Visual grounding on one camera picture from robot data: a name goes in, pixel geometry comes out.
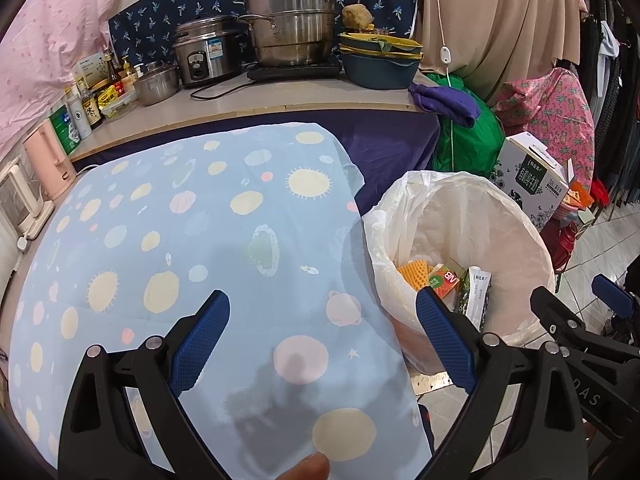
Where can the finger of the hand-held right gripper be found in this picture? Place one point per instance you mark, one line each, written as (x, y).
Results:
(555, 317)
(612, 292)

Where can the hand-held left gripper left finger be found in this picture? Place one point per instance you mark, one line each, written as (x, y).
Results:
(200, 340)

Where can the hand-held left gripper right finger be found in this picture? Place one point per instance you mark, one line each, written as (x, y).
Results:
(447, 340)

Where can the dark green drink carton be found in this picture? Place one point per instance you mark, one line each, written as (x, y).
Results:
(475, 300)

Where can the light green paste box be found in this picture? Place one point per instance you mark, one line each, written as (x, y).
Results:
(442, 282)

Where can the orange foam fruit net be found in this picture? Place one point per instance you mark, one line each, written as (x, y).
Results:
(412, 272)

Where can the bin with white liner bag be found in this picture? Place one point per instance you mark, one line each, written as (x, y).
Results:
(500, 240)

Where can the person's left hand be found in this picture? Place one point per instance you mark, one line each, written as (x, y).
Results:
(307, 467)

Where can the red bottle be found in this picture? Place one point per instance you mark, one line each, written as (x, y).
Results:
(565, 247)

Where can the light blue dotted blanket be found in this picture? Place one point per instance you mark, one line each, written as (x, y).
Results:
(200, 210)

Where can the green plastic bag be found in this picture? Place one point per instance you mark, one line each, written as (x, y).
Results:
(480, 150)

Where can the pink pineapple print cloth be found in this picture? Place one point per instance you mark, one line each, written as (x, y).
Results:
(555, 105)

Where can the dark purple tablecloth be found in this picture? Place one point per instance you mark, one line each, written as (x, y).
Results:
(395, 150)

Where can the white power plug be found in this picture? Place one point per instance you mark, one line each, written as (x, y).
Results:
(24, 243)

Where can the dark hanging clothes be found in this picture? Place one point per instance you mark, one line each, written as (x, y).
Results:
(610, 85)

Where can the white countertop appliance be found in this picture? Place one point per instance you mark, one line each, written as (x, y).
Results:
(20, 195)

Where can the pink electric kettle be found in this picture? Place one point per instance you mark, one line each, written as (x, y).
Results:
(50, 160)

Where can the purple cloth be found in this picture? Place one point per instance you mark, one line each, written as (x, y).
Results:
(445, 102)

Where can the clear plastic container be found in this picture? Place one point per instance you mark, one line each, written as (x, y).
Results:
(122, 107)

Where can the green and white pack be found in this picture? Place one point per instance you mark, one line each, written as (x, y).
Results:
(62, 130)

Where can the white round bottle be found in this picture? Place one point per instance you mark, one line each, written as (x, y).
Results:
(80, 117)

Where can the brown label sauce bottle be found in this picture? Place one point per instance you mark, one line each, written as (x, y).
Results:
(91, 110)

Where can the small lidded steel pot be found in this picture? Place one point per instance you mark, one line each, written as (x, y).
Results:
(157, 87)

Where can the yellow packet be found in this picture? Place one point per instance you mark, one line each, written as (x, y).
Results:
(109, 96)

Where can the yellow pump bottle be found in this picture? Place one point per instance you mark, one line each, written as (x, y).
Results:
(129, 74)

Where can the dark blue bowl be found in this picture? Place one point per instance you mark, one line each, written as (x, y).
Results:
(380, 72)

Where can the dark sauce bottle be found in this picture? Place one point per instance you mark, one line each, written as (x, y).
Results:
(114, 75)

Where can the steel rice cooker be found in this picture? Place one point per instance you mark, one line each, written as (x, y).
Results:
(210, 55)

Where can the black induction cooker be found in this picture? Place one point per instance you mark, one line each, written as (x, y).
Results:
(300, 71)

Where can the yellow green dish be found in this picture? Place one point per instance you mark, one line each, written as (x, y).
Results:
(400, 52)
(365, 39)

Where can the white printed box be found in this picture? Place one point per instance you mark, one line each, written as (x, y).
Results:
(90, 70)

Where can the beige curtain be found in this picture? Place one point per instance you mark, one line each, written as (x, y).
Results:
(500, 20)

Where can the steel steamer pot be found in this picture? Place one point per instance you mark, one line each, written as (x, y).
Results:
(290, 25)

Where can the navy printed cloth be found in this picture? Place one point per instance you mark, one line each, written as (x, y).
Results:
(165, 10)

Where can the brown loofah sponge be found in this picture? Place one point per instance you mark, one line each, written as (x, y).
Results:
(357, 16)

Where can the pink dotted sheet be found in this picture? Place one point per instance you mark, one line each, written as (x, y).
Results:
(50, 35)

